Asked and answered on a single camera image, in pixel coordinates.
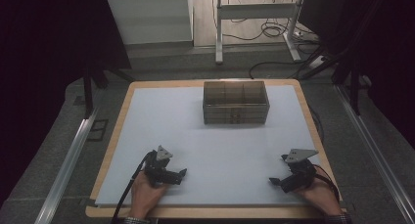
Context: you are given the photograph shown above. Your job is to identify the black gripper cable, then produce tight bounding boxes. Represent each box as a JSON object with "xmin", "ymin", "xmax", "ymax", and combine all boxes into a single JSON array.
[
  {"xmin": 312, "ymin": 164, "xmax": 341, "ymax": 202},
  {"xmin": 110, "ymin": 151, "xmax": 155, "ymax": 224}
]

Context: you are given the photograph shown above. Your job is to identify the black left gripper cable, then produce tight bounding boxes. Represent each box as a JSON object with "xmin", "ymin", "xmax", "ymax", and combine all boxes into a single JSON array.
[{"xmin": 110, "ymin": 151, "xmax": 155, "ymax": 224}]

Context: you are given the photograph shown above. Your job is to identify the aluminium rail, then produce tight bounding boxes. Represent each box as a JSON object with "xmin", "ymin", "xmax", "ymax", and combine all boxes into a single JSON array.
[
  {"xmin": 33, "ymin": 108, "xmax": 100, "ymax": 224},
  {"xmin": 335, "ymin": 84, "xmax": 415, "ymax": 224}
]

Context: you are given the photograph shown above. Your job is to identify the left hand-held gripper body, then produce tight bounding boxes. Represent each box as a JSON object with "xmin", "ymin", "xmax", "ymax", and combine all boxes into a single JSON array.
[{"xmin": 143, "ymin": 145, "xmax": 182, "ymax": 188}]

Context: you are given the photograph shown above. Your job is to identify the coiled black floor cable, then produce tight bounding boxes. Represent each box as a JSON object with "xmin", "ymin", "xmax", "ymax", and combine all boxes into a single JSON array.
[{"xmin": 222, "ymin": 19, "xmax": 295, "ymax": 42}]

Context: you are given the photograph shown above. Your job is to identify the white power strip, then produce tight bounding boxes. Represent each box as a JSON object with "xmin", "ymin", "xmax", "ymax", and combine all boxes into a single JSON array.
[{"xmin": 307, "ymin": 55, "xmax": 328, "ymax": 70}]

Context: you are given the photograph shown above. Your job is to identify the white table mat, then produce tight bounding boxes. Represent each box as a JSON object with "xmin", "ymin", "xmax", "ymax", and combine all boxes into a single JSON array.
[{"xmin": 94, "ymin": 84, "xmax": 323, "ymax": 208}]

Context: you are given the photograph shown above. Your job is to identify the white cabinet panel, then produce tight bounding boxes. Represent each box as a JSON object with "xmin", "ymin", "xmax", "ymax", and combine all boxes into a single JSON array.
[{"xmin": 107, "ymin": 0, "xmax": 194, "ymax": 46}]

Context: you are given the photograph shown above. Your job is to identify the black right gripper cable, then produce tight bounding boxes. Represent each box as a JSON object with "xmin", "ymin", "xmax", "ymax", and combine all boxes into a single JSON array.
[{"xmin": 312, "ymin": 164, "xmax": 341, "ymax": 202}]

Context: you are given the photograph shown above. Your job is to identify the person's left hand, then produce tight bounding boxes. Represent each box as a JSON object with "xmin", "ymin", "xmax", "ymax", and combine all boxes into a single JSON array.
[{"xmin": 128, "ymin": 169, "xmax": 168, "ymax": 220}]

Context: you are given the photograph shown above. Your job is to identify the person's right hand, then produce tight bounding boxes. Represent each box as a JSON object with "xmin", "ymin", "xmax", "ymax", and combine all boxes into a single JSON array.
[{"xmin": 293, "ymin": 166, "xmax": 345, "ymax": 217}]

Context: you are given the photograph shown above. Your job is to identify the white metal desk frame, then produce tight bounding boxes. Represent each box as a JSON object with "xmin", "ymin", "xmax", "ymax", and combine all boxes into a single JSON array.
[{"xmin": 214, "ymin": 0, "xmax": 307, "ymax": 66}]

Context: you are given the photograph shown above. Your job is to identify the black stand legs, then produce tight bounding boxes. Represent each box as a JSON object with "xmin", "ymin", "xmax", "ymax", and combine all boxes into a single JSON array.
[
  {"xmin": 81, "ymin": 65, "xmax": 135, "ymax": 120},
  {"xmin": 331, "ymin": 59, "xmax": 373, "ymax": 116}
]

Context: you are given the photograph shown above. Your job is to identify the clear brown drawer organizer box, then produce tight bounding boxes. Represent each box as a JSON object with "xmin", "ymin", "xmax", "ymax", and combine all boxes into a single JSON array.
[{"xmin": 202, "ymin": 80, "xmax": 271, "ymax": 126}]

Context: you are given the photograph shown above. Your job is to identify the black curtain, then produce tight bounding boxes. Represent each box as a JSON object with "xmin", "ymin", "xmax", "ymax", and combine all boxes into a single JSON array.
[
  {"xmin": 298, "ymin": 0, "xmax": 415, "ymax": 150},
  {"xmin": 0, "ymin": 0, "xmax": 132, "ymax": 208}
]

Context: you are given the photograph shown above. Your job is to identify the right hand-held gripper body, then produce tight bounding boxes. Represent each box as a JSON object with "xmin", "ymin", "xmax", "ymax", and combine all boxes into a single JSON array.
[{"xmin": 279, "ymin": 148, "xmax": 319, "ymax": 195}]

